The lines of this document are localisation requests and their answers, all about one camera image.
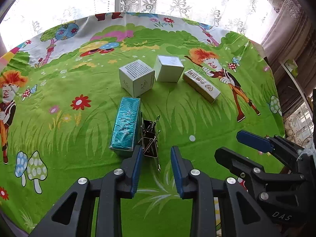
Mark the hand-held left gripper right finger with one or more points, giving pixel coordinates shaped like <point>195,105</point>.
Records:
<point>176,170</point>

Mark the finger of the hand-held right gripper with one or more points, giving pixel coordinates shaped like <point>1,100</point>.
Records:
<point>254,140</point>
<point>232,159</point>

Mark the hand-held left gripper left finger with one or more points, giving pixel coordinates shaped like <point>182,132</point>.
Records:
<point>137,167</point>

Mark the black binder clip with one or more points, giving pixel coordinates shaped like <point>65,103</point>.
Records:
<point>150,149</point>
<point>148,126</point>

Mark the teal wrapped box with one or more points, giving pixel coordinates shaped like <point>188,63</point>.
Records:
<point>124,126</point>

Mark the pale patterned cloth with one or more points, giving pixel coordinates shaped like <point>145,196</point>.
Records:
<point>301,126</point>

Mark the dark wooden side cabinet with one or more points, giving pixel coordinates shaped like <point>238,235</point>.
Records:
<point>291,91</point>

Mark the green cartoon printed tablecloth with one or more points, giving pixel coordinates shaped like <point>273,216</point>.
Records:
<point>74,128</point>

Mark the gold and white long box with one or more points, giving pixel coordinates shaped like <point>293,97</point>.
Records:
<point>201,85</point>

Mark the small green packet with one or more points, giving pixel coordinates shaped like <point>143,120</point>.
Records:
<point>291,68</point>

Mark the white box with green print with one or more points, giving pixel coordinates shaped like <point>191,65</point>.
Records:
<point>135,79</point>

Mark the plain white cube box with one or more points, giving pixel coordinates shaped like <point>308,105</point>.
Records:
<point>167,70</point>

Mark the brown drape curtain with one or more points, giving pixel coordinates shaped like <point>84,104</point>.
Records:
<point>288,22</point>

